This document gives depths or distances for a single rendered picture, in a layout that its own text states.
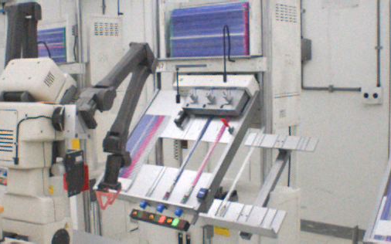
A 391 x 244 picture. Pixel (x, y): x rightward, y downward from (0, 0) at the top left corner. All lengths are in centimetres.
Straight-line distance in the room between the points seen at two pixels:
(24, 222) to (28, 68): 55
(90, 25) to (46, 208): 206
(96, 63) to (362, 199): 219
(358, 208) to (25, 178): 280
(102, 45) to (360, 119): 195
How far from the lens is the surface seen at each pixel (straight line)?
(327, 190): 417
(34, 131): 177
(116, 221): 399
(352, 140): 402
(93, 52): 373
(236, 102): 257
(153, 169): 262
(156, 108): 295
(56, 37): 370
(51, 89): 187
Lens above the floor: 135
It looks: 6 degrees down
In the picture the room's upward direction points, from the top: 1 degrees counter-clockwise
